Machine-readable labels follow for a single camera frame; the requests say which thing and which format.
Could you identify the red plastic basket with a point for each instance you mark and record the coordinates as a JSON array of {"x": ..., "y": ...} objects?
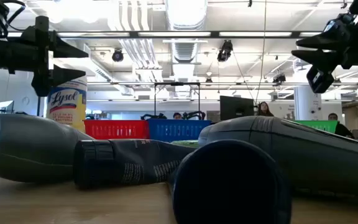
[{"x": 117, "y": 129}]

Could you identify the green plastic basket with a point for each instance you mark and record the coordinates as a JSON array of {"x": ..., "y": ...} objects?
[{"x": 319, "y": 125}]

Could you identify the black background robot arm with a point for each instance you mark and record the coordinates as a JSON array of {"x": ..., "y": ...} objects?
[
  {"x": 194, "y": 115},
  {"x": 154, "y": 117}
]

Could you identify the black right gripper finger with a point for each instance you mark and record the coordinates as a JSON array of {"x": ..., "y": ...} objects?
[
  {"x": 322, "y": 60},
  {"x": 325, "y": 40}
]

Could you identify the black toiletry tube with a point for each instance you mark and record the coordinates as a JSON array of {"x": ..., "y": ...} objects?
[
  {"x": 129, "y": 161},
  {"x": 228, "y": 186}
]

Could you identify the black overhead camera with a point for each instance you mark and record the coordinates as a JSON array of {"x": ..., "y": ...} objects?
[{"x": 225, "y": 50}]

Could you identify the black computer monitor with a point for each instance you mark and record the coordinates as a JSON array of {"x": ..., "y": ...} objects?
[{"x": 236, "y": 107}]

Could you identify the blue plastic basket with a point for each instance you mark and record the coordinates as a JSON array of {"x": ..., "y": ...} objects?
[{"x": 176, "y": 130}]

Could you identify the black background rig frame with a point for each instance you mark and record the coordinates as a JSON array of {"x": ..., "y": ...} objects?
[{"x": 177, "y": 83}]

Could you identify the yellow Lysol wipes canister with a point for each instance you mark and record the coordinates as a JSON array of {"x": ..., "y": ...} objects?
[{"x": 68, "y": 102}]

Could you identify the white round pillar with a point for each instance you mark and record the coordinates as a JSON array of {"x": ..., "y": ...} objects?
[{"x": 306, "y": 102}]

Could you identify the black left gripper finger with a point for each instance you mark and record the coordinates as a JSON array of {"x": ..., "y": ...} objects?
[
  {"x": 64, "y": 76},
  {"x": 65, "y": 51}
]

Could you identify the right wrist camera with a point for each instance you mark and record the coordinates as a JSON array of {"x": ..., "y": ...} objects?
[{"x": 320, "y": 81}]

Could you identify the grey computer monitor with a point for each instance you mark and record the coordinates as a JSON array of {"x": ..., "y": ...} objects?
[{"x": 5, "y": 106}]

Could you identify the person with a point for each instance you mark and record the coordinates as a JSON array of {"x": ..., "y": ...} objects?
[
  {"x": 339, "y": 126},
  {"x": 177, "y": 116},
  {"x": 264, "y": 109}
]

